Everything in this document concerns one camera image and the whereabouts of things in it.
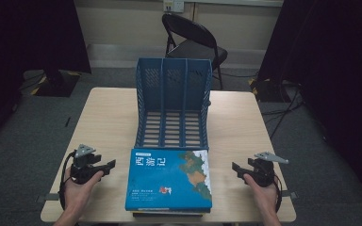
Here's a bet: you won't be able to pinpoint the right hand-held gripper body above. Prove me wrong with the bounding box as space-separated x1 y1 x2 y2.
248 151 290 188

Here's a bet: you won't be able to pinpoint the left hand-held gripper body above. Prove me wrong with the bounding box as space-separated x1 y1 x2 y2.
70 143 104 186

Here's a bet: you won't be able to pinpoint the blue book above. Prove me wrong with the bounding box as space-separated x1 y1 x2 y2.
124 148 213 214

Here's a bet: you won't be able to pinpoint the blue plastic file rack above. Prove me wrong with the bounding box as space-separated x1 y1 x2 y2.
134 56 214 151

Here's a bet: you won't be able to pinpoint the person's left hand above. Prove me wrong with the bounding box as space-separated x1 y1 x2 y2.
63 170 105 218

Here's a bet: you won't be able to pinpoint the person's right hand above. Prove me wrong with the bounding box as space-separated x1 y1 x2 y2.
243 173 279 218

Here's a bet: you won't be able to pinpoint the grey tape piece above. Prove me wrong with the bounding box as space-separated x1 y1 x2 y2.
281 189 299 201
36 192 61 203

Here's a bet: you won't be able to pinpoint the black stand base yellow tape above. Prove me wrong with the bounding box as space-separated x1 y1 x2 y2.
248 77 296 103
29 69 83 98

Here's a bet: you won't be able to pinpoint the black curtain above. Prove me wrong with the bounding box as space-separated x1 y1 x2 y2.
0 0 92 145
257 0 362 211

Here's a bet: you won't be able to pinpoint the black folding chair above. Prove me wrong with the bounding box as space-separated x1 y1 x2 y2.
161 12 229 90

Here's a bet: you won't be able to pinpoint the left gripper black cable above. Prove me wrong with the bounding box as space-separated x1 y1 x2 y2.
58 151 76 211

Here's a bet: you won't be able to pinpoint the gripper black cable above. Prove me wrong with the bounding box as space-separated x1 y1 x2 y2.
272 173 284 213
58 151 76 211

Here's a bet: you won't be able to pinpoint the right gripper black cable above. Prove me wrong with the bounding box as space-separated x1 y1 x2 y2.
272 173 284 213

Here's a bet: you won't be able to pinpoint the black floor cables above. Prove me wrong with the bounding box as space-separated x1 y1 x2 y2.
260 81 305 140

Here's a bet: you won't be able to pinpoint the white wall socket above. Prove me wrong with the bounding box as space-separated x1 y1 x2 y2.
163 0 186 13

